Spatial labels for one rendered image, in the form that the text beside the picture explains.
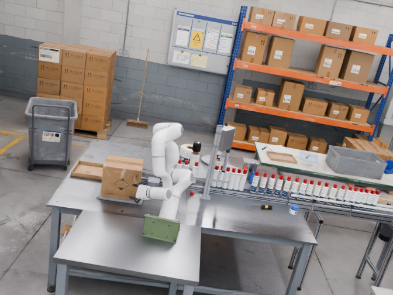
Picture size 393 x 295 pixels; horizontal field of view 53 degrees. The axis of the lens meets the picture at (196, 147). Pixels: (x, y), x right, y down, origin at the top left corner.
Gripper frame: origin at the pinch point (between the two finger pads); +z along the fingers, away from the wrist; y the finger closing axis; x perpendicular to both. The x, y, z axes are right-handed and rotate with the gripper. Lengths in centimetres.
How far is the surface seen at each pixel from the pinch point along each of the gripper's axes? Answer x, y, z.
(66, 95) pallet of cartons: -144, 195, 318
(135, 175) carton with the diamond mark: -14.0, 17.6, 14.4
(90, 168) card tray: -31, 28, 83
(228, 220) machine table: -71, 3, -45
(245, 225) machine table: -77, 3, -56
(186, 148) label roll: -93, 78, 29
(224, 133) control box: -46, 69, -37
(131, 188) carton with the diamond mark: -20.0, 8.3, 19.7
